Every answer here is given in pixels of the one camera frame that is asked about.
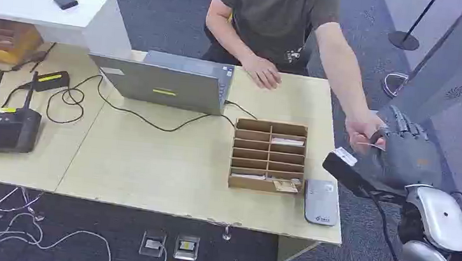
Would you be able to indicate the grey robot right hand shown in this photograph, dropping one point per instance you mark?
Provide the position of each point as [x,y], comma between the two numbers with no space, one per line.
[410,161]

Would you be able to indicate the person's left hand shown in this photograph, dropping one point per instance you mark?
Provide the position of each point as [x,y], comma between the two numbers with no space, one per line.
[360,129]

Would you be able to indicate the person's right hand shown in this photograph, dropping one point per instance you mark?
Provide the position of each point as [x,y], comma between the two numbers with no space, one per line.
[264,71]

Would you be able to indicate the white card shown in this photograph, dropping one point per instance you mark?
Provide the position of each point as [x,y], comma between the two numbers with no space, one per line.
[375,146]
[287,141]

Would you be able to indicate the person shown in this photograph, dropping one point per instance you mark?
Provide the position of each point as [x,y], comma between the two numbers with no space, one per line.
[271,15]

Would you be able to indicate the white card in slot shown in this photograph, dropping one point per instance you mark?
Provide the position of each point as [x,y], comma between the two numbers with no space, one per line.
[287,141]

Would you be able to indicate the grey card reader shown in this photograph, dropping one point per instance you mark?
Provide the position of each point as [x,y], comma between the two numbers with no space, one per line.
[321,202]

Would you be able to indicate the wooden card box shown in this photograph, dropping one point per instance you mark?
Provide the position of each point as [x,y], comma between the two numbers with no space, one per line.
[268,158]

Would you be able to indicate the printed brown card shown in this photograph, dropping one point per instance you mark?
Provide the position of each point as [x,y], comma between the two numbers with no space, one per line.
[285,186]

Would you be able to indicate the grey laptop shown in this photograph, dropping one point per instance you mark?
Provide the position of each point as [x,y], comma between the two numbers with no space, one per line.
[163,85]

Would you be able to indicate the pale card in slot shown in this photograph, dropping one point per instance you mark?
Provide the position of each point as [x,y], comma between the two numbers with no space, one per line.
[248,176]

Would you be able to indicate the grey kiosk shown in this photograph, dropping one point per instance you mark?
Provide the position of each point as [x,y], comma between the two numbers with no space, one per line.
[453,62]

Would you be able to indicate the pale desk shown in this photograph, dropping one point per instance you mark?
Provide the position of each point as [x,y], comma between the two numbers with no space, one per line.
[147,159]

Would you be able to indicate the steel floor socket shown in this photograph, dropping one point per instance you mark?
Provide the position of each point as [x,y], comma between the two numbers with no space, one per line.
[186,247]

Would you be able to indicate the clear floor socket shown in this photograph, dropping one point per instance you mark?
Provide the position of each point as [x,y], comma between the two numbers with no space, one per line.
[152,244]

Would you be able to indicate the black adapter with yellow label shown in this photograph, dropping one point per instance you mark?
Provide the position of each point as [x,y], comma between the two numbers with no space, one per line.
[51,79]

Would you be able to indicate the white side table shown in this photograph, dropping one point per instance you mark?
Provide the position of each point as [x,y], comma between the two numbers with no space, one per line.
[35,7]

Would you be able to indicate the yellow wooden crate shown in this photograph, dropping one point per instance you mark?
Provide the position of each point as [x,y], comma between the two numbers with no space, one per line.
[2,39]

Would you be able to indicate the black router with antennas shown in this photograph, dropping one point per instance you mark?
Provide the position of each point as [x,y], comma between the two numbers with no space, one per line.
[2,128]

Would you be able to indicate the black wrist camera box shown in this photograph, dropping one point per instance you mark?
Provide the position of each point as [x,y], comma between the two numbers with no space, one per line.
[344,168]

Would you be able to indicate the metal loop bracket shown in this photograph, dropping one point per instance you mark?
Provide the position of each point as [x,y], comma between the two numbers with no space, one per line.
[395,84]

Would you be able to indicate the black stanchion post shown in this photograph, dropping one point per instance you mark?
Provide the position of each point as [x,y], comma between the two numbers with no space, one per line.
[405,38]

